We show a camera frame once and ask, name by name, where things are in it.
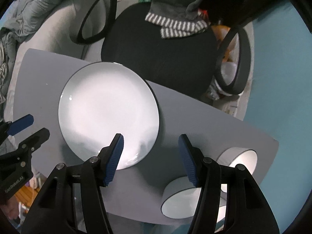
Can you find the grey hoodie on chair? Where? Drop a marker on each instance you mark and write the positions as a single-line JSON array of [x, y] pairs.
[[168, 4]]

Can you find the black office chair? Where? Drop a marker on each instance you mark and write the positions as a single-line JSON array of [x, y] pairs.
[[158, 53]]

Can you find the crumpled white plastic bag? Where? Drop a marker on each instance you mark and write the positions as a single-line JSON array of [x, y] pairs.
[[229, 70]]

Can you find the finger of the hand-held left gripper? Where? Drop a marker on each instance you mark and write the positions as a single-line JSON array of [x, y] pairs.
[[22, 123], [36, 139]]

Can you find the grey duvet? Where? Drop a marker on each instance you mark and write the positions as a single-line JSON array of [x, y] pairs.
[[43, 2]]

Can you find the bed with light sheet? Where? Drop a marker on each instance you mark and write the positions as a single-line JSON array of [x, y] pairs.
[[56, 29]]

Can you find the striped grey cloth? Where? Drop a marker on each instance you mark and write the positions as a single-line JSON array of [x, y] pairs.
[[3, 78]]

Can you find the red item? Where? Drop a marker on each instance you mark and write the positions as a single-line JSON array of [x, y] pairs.
[[203, 12]]

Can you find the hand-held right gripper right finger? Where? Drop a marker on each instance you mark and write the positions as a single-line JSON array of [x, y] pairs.
[[187, 160]]

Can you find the white bowl with dark rim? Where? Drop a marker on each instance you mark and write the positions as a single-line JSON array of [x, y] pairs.
[[178, 199], [243, 160]]

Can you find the orange bag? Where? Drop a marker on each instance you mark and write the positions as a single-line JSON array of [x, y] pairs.
[[220, 33]]

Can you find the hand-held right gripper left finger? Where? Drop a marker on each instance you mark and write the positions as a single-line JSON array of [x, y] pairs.
[[114, 160]]

